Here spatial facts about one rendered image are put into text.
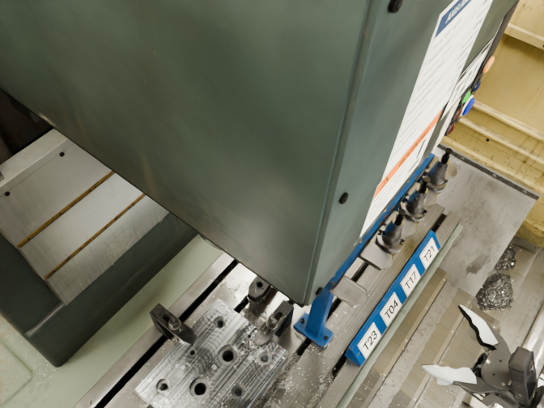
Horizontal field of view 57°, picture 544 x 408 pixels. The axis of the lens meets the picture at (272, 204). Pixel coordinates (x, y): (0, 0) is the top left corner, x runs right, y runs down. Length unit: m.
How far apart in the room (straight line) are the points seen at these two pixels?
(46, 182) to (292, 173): 0.78
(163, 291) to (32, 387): 0.47
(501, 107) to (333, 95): 1.41
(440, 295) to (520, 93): 0.66
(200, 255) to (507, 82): 1.13
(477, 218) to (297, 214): 1.42
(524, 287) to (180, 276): 1.18
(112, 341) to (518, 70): 1.47
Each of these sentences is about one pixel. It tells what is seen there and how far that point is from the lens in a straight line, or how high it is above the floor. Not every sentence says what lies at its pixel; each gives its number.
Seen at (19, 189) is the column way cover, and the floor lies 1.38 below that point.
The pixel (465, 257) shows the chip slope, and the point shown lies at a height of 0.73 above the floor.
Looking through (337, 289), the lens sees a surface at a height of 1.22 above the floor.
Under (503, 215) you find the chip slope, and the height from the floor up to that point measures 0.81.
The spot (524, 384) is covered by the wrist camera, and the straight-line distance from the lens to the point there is 0.96.
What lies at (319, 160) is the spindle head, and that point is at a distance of 0.38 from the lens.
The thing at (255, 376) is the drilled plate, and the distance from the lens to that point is 1.23.
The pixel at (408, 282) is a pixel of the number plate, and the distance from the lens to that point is 1.44.
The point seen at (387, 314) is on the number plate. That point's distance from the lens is 1.39.
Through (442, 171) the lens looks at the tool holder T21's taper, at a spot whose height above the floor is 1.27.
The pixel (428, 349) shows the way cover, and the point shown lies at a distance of 1.60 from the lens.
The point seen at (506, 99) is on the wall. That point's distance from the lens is 1.70.
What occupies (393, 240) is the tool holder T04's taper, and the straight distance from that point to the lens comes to 1.13.
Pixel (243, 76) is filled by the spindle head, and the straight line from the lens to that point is 0.38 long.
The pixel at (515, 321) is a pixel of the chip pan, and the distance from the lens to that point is 1.84.
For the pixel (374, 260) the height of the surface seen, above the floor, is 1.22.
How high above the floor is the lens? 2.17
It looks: 55 degrees down
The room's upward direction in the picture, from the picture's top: 4 degrees clockwise
